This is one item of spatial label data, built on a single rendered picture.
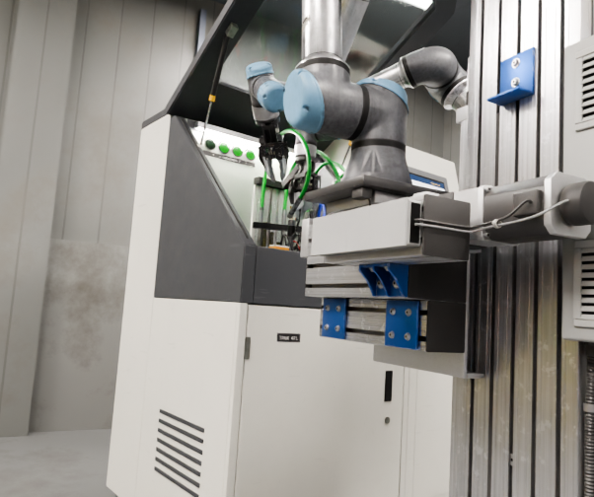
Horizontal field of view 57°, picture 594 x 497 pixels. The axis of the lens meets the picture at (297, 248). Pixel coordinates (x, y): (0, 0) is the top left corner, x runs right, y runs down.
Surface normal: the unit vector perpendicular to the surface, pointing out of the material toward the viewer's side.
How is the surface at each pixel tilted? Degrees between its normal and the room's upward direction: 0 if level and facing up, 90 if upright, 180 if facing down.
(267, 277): 90
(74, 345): 90
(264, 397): 90
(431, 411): 90
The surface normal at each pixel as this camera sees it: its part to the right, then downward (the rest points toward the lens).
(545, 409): -0.88, -0.11
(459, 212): 0.48, -0.07
